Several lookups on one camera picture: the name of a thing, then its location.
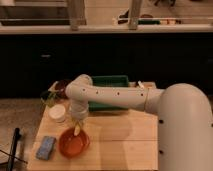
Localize wooden post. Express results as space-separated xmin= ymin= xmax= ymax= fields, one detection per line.
xmin=67 ymin=0 xmax=87 ymax=31
xmin=128 ymin=0 xmax=142 ymax=30

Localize wooden post left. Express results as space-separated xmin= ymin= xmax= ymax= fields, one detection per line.
xmin=67 ymin=0 xmax=87 ymax=31

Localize yellow banana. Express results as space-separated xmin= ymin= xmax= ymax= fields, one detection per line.
xmin=73 ymin=122 xmax=82 ymax=136

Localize dark maroon bowl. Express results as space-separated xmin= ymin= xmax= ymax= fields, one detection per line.
xmin=55 ymin=79 xmax=71 ymax=99

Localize green leafy vegetable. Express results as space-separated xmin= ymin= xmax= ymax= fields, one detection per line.
xmin=40 ymin=91 xmax=60 ymax=107

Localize items on back shelf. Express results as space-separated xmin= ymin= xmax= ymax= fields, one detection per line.
xmin=117 ymin=11 xmax=182 ymax=25

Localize green plastic tray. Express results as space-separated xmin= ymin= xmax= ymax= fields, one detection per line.
xmin=89 ymin=75 xmax=129 ymax=111

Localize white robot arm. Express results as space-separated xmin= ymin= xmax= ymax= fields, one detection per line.
xmin=65 ymin=74 xmax=213 ymax=171

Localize wooden post right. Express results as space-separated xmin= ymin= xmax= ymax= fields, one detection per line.
xmin=128 ymin=0 xmax=142 ymax=30

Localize blue sponge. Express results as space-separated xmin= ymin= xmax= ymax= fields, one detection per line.
xmin=36 ymin=136 xmax=56 ymax=160

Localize black stand left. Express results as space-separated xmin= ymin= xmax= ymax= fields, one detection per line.
xmin=0 ymin=128 xmax=27 ymax=171

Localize red orange bowl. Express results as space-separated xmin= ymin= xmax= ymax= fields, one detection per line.
xmin=58 ymin=128 xmax=90 ymax=159

